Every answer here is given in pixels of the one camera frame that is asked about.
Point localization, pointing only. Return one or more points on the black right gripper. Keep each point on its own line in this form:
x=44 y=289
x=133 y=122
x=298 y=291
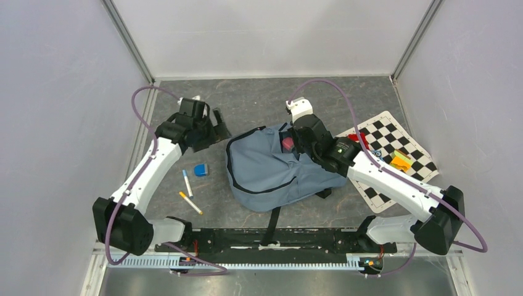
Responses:
x=298 y=147

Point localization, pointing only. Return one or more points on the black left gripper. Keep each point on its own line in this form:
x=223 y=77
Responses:
x=219 y=131

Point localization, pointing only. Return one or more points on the pink grey eraser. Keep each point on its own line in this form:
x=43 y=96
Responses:
x=287 y=144

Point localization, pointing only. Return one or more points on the blue fabric backpack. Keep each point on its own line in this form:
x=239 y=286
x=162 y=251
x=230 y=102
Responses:
x=264 y=175

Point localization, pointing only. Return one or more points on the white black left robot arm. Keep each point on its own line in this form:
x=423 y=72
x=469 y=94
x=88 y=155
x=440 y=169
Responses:
x=120 y=220

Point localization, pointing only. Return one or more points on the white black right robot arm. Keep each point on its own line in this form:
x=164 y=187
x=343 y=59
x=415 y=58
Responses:
x=435 y=215

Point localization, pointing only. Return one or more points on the blue pencil sharpener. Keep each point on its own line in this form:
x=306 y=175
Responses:
x=201 y=170

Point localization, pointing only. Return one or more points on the red toy block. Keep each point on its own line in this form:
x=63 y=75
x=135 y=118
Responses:
x=356 y=138

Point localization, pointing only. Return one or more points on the blue cap marker pen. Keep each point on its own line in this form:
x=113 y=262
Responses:
x=188 y=185

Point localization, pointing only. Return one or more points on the owl pattern eraser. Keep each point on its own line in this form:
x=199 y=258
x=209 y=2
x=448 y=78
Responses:
x=378 y=154

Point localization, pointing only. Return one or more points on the yellow cap marker pen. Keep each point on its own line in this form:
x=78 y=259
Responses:
x=190 y=202

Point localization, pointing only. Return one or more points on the black white checkered mat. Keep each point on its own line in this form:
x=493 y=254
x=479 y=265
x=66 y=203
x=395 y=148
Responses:
x=384 y=134

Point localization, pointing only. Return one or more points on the orange green toy blocks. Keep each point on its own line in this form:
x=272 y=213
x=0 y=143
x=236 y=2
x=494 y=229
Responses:
x=400 y=161

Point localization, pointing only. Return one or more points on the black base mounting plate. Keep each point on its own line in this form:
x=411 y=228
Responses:
x=287 y=245

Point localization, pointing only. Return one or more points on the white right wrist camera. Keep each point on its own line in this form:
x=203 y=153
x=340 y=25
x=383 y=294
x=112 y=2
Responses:
x=298 y=108

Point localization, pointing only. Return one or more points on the slotted cable duct rail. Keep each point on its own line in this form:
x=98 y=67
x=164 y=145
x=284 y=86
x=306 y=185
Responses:
x=175 y=261

